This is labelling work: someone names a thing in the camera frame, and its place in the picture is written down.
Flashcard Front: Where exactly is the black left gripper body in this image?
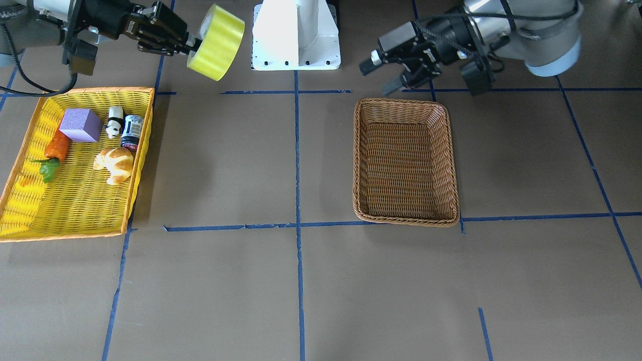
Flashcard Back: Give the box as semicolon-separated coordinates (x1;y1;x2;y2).
377;18;485;74

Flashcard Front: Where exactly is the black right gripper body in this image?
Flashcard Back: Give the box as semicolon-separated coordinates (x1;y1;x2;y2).
83;1;189;55

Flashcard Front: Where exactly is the yellow tape roll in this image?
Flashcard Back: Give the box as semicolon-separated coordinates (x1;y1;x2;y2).
187;4;245;81

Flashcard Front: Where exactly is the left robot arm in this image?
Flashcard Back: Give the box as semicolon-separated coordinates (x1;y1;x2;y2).
359;1;584;96

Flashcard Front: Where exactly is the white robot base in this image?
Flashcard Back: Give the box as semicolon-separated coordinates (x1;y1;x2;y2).
251;1;342;71

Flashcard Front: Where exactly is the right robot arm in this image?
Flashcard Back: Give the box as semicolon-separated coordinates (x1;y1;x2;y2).
2;1;204;75

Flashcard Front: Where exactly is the brown wicker basket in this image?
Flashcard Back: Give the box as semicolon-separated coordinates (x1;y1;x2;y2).
352;98;460;228

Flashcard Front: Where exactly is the yellow woven basket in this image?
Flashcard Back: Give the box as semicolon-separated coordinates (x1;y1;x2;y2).
1;87;154;242

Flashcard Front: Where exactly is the small dark jar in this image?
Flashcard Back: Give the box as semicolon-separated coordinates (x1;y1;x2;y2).
120;114;144;151

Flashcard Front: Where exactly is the panda figurine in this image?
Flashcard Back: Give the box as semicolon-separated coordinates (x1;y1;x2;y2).
105;106;125;139

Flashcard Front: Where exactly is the purple foam cube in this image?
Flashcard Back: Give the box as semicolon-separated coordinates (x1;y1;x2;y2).
58;109;102;142

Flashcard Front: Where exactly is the toy croissant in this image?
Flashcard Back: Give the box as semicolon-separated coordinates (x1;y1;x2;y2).
92;147;134;186

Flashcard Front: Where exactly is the orange toy carrot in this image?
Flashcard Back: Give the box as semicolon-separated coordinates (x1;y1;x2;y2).
29;129;70;184

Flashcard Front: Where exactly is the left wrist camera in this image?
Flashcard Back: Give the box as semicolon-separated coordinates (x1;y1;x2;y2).
459;58;495;96

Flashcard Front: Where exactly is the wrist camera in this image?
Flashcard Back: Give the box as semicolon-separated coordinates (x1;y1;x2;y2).
459;58;495;96
63;38;98;76

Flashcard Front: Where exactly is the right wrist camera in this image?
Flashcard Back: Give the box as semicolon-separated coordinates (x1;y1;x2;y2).
63;38;98;76

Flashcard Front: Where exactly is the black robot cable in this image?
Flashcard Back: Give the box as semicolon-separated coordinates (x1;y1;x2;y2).
0;23;78;98

